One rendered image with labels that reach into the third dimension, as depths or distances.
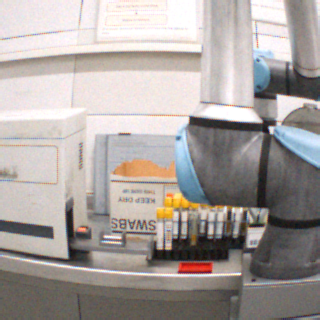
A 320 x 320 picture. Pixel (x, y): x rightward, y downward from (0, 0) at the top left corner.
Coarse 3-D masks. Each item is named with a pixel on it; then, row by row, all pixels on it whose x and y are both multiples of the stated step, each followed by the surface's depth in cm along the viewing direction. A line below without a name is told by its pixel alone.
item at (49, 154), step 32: (0, 128) 155; (32, 128) 154; (64, 128) 154; (0, 160) 155; (32, 160) 155; (64, 160) 155; (0, 192) 156; (32, 192) 156; (64, 192) 155; (0, 224) 157; (32, 224) 157; (64, 224) 156; (64, 256) 157
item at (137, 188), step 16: (144, 160) 211; (112, 176) 184; (128, 176) 211; (144, 176) 211; (160, 176) 211; (112, 192) 184; (128, 192) 184; (144, 192) 184; (160, 192) 183; (176, 192) 183; (112, 208) 185; (128, 208) 184; (144, 208) 184; (208, 208) 183; (112, 224) 185; (128, 224) 185; (144, 224) 184
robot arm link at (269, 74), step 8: (256, 56) 144; (256, 64) 142; (264, 64) 142; (272, 64) 144; (280, 64) 144; (256, 72) 143; (264, 72) 142; (272, 72) 144; (280, 72) 143; (256, 80) 143; (264, 80) 142; (272, 80) 144; (280, 80) 143; (256, 88) 143; (264, 88) 144; (272, 88) 145; (280, 88) 144
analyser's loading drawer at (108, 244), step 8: (72, 240) 161; (80, 240) 161; (88, 240) 162; (96, 240) 163; (104, 240) 162; (112, 240) 162; (120, 240) 162; (152, 240) 159; (72, 248) 158; (80, 248) 158; (88, 248) 157; (96, 248) 157; (104, 248) 157; (112, 248) 157; (120, 248) 157; (128, 248) 157; (136, 248) 157; (144, 248) 158; (152, 248) 159
